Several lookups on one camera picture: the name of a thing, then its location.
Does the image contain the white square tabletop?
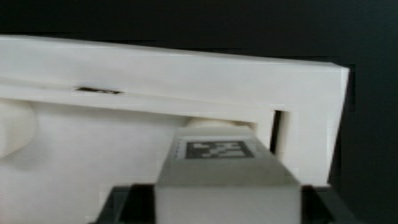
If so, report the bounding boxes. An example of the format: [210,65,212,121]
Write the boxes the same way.
[0,76,283,224]

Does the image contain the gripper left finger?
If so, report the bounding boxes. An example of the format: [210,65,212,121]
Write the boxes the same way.
[89,184,157,224]

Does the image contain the white U-shaped fence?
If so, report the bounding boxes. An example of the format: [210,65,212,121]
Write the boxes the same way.
[0,35,349,185]

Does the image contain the white leg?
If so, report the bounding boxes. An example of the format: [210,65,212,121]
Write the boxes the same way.
[155,118,303,224]

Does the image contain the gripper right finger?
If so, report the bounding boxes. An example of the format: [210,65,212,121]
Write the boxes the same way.
[301,185,367,224]

